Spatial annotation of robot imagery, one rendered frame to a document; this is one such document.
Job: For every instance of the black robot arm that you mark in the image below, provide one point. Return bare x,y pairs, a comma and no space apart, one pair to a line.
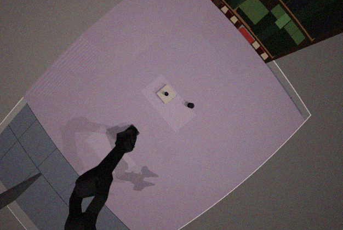
96,182

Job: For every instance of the beige rectangular block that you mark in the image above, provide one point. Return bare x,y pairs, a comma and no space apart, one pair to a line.
171,94

